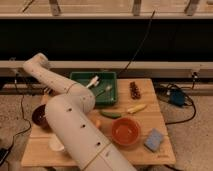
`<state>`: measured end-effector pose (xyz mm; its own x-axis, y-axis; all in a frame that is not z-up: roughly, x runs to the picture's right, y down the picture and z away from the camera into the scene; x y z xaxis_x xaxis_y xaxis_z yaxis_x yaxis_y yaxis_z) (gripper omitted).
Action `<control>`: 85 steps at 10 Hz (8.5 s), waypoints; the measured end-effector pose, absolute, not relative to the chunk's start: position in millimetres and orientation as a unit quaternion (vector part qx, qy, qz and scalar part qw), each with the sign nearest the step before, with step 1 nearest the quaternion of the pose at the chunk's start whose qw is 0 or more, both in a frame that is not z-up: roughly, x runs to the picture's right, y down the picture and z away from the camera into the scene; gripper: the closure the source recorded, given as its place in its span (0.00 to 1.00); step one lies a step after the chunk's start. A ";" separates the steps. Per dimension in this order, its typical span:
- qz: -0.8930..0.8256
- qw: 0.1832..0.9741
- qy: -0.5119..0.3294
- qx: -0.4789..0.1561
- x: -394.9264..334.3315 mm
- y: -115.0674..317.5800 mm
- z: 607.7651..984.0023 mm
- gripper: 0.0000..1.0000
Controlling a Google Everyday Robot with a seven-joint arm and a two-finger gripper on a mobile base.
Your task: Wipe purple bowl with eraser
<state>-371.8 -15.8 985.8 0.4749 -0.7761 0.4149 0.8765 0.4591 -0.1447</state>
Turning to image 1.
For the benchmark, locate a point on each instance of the white cup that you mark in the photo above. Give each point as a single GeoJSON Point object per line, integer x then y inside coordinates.
{"type": "Point", "coordinates": [55, 144]}

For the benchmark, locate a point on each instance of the silver spoon in tray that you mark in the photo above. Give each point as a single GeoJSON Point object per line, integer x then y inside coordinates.
{"type": "Point", "coordinates": [107, 88]}

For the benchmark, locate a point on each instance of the green plastic tray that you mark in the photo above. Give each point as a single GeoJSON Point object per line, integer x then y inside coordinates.
{"type": "Point", "coordinates": [105, 78]}

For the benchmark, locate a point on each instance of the wooden board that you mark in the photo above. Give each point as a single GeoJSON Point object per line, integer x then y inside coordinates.
{"type": "Point", "coordinates": [38, 153]}

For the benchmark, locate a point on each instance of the blue power adapter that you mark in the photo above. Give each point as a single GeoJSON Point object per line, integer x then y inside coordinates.
{"type": "Point", "coordinates": [177, 98]}

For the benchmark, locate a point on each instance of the green cucumber toy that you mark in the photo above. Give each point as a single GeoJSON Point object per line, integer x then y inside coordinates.
{"type": "Point", "coordinates": [110, 114]}

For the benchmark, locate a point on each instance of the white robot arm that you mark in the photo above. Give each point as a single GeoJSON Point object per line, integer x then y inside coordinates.
{"type": "Point", "coordinates": [66, 114]}

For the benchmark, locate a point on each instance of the orange carrot toy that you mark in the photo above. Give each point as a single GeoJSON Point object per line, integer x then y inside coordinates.
{"type": "Point", "coordinates": [96, 122]}

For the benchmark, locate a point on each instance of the orange bowl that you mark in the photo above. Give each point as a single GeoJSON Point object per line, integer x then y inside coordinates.
{"type": "Point", "coordinates": [125, 131]}

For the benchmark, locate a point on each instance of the blue sponge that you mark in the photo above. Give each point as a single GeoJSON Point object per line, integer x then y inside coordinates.
{"type": "Point", "coordinates": [154, 140]}

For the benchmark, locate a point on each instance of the brown grape bunch toy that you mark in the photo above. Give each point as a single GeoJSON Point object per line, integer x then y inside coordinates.
{"type": "Point", "coordinates": [134, 91]}

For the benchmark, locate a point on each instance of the white utensil in tray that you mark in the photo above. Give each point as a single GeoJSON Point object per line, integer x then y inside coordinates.
{"type": "Point", "coordinates": [93, 82]}

